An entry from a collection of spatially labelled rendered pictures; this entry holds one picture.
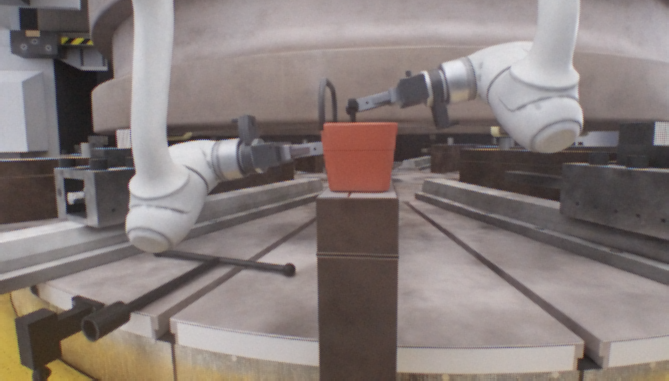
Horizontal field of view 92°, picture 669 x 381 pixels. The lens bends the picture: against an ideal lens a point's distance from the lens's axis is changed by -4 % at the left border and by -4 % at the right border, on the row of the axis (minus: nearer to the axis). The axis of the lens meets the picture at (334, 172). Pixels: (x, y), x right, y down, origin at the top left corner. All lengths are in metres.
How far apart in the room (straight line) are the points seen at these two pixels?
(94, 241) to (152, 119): 1.06
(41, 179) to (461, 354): 2.46
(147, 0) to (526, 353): 1.04
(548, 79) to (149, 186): 0.66
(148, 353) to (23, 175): 1.72
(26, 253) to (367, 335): 1.23
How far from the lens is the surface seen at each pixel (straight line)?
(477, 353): 0.93
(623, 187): 1.53
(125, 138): 1.75
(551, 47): 0.61
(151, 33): 0.66
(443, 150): 4.72
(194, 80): 1.59
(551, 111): 0.60
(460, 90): 0.73
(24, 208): 2.72
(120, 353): 1.34
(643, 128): 1.63
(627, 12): 2.16
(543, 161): 2.81
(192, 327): 1.04
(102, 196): 1.53
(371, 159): 0.60
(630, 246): 1.64
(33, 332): 1.22
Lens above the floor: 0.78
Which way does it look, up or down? 6 degrees down
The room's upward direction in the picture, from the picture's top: 1 degrees counter-clockwise
